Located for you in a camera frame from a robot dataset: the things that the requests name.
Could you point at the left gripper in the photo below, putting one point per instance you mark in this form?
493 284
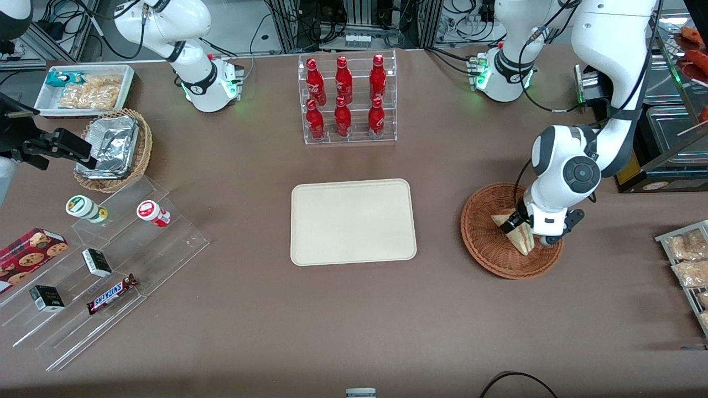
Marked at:
519 219

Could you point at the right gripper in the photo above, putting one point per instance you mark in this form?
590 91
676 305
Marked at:
17 135

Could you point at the triangular sandwich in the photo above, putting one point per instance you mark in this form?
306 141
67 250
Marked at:
522 243

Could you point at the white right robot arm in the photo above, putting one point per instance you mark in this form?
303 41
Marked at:
193 55

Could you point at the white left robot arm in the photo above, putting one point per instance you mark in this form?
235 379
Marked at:
608 44

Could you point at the round brown wicker basket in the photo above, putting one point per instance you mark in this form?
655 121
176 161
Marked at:
481 243

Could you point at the light wicker basket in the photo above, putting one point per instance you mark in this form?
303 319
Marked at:
145 143

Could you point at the beige rectangular tray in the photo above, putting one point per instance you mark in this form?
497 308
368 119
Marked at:
353 222

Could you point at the white rectangular bin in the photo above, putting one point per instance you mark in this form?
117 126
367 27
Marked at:
47 102

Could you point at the aluminium foil container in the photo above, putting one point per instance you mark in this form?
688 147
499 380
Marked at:
110 143

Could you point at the green lid small bottle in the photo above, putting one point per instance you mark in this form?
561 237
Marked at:
83 207

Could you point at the clear bag of crackers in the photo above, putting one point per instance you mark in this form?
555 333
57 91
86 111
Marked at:
91 94

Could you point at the teal snack packet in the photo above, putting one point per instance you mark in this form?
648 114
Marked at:
58 79

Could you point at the red cookie box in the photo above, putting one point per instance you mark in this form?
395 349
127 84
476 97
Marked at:
27 257

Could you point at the red lid small bottle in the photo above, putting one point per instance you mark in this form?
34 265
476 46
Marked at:
150 211

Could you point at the small black box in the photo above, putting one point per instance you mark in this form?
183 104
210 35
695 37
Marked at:
97 262
47 298

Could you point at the clear acrylic stepped display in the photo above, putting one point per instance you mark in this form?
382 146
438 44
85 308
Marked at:
166 249

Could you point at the clear acrylic bottle rack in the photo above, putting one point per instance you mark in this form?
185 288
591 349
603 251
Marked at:
387 138

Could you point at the black food warmer appliance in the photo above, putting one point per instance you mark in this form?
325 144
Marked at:
664 172

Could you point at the snickers chocolate bar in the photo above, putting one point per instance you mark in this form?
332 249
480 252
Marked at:
110 294

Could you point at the clear snack bag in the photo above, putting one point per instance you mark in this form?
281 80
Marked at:
691 273
686 246
703 299

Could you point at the red cola bottle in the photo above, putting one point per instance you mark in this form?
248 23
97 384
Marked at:
378 77
315 121
315 80
343 80
342 119
376 119

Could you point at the steel food pan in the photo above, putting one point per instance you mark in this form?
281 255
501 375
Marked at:
672 130
666 80

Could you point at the small blue object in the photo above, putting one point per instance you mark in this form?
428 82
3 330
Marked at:
694 347

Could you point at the white grey device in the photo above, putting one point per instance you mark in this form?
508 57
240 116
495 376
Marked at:
360 393

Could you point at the white power strip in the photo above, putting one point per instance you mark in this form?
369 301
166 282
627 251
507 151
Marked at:
358 40

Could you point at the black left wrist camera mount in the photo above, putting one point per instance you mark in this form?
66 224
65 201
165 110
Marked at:
572 217

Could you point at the aluminium frame structure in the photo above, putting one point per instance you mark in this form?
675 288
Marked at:
287 27

